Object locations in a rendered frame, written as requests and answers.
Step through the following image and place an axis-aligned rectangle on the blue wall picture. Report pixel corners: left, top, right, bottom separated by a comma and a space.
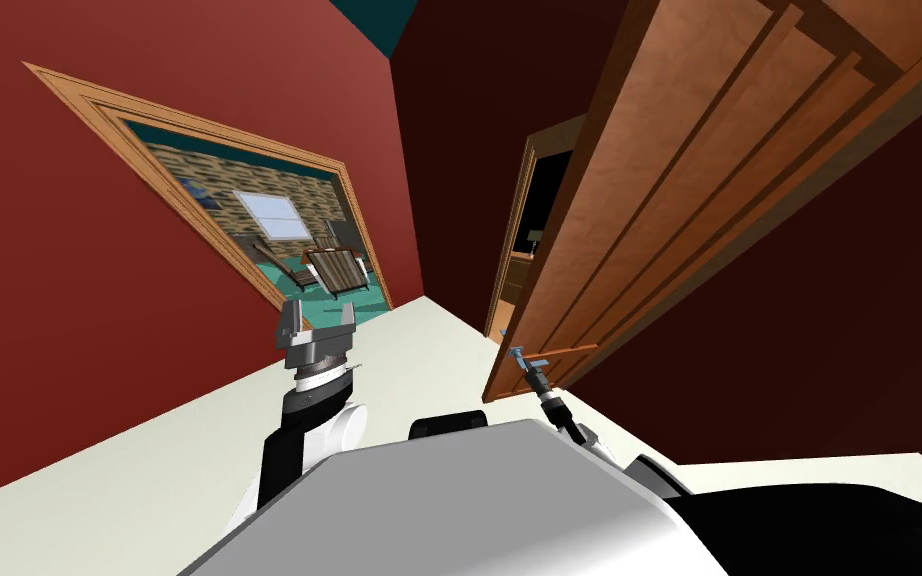
183, 179, 223, 212

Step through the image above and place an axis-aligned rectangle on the brown wooden cabinet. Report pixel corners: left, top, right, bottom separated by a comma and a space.
499, 251, 535, 307

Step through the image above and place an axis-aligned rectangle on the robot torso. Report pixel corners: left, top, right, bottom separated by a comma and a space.
176, 409, 730, 576

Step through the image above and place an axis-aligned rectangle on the brown door handle bar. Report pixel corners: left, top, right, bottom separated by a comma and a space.
526, 343, 599, 362

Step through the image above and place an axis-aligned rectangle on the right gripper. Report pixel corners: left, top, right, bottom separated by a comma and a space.
508, 346, 552, 392

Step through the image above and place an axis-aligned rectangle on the white window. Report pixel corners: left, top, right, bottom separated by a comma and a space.
232, 190, 313, 242

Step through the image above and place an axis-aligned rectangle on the brown wooden door leaf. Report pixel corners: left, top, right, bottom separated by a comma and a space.
482, 0, 922, 404

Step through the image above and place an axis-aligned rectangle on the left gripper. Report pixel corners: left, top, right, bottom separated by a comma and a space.
274, 299, 358, 373

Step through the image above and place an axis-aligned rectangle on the dark wooden lounge chair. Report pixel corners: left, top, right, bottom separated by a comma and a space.
246, 236, 320, 291

